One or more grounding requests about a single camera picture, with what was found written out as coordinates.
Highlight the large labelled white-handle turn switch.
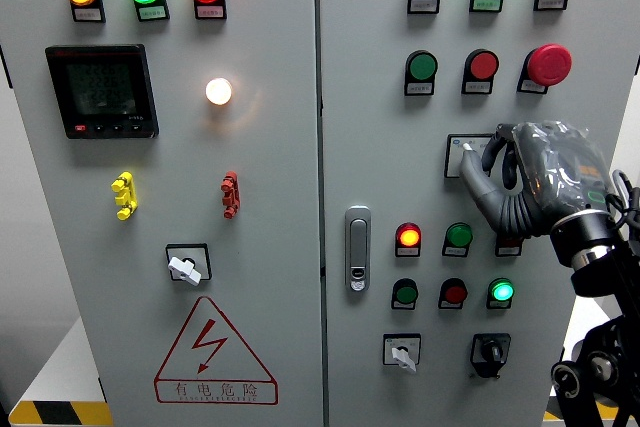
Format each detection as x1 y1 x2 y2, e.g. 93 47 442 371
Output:
444 134 495 180

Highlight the small dark red lamp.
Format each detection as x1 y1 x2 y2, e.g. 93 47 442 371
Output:
494 233 524 258

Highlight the large red stop button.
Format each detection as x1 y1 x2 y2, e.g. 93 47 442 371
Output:
516 43 573 95

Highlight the small green unlit lamp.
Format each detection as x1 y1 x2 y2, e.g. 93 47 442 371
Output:
441 222 474 258

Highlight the large red push button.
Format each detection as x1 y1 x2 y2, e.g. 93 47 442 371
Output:
461 49 500 96

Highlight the small green lit lamp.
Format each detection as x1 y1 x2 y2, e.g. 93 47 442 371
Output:
486 277 516 311

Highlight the small red push button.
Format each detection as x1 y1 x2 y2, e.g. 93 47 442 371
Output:
438 277 469 311

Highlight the small red lit lamp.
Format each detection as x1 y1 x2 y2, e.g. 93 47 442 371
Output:
394 222 423 258

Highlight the large green push button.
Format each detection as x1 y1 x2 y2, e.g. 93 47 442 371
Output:
403 50 439 97

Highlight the pale grey cabinet door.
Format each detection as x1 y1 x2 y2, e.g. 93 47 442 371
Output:
0 0 325 427
318 0 640 427

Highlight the small green push button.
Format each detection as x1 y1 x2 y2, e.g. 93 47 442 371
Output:
390 277 419 311

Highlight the silver door lock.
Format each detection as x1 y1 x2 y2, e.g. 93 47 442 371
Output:
344 205 372 293

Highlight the black yellow striped tape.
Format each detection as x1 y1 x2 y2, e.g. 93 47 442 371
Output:
543 396 626 422
8 400 114 427

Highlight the white round lamp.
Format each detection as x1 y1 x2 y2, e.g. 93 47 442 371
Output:
204 77 234 107

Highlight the red warning triangle sticker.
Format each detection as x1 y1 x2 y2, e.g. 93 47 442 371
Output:
153 295 279 406

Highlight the black display meter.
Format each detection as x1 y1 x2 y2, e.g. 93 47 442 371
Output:
44 43 160 140

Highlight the black cabinet hinge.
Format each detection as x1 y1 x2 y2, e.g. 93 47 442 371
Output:
0 44 14 90

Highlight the black-handle turn switch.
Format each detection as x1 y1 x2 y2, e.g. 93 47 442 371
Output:
469 332 512 380

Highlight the small labelled white-handle turn switch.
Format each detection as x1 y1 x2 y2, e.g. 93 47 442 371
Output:
382 333 422 375

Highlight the small red handle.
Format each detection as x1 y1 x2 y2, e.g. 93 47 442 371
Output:
220 171 241 220

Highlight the plain white-handle turn switch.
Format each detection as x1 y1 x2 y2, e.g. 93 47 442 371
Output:
165 243 213 287

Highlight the small yellow handle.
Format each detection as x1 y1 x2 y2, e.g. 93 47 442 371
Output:
110 171 139 221

